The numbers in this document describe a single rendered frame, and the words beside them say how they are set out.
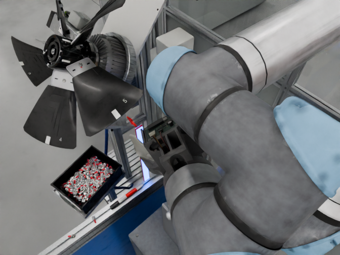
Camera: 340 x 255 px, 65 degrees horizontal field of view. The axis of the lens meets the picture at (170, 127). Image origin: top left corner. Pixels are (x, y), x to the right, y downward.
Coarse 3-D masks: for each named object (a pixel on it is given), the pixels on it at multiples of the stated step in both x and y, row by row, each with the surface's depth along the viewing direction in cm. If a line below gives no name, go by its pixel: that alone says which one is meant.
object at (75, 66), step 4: (80, 60) 96; (84, 60) 96; (88, 60) 96; (72, 64) 95; (76, 64) 95; (84, 64) 95; (88, 64) 95; (92, 64) 95; (68, 68) 94; (72, 68) 94; (76, 68) 94; (80, 68) 94; (84, 68) 94; (88, 68) 94; (72, 72) 93; (76, 72) 93; (80, 72) 93
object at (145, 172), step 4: (140, 128) 78; (140, 132) 79; (140, 136) 80; (140, 140) 82; (144, 164) 94; (144, 168) 96; (144, 172) 98; (148, 172) 100; (144, 176) 100; (148, 176) 102
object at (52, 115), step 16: (48, 96) 101; (64, 96) 102; (32, 112) 103; (48, 112) 102; (64, 112) 103; (32, 128) 105; (48, 128) 104; (64, 128) 104; (48, 144) 105; (64, 144) 105
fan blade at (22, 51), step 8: (16, 40) 111; (16, 48) 114; (24, 48) 110; (32, 48) 106; (24, 56) 113; (32, 56) 109; (40, 56) 107; (24, 64) 117; (32, 64) 114; (40, 64) 111; (32, 72) 118; (40, 72) 115; (48, 72) 113; (32, 80) 122; (40, 80) 119
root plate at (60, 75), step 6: (54, 72) 100; (60, 72) 100; (66, 72) 100; (54, 78) 100; (60, 78) 101; (66, 78) 101; (54, 84) 101; (60, 84) 101; (66, 84) 102; (72, 84) 102; (72, 90) 102
